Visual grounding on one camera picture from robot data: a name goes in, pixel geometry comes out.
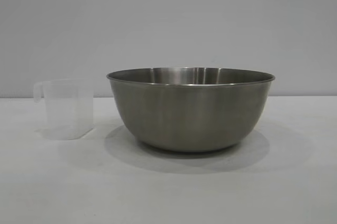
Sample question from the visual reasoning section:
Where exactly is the stainless steel mixing bowl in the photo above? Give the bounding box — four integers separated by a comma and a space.
106, 66, 276, 152

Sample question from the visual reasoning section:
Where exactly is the clear plastic measuring cup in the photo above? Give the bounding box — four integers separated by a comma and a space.
33, 78, 95, 141

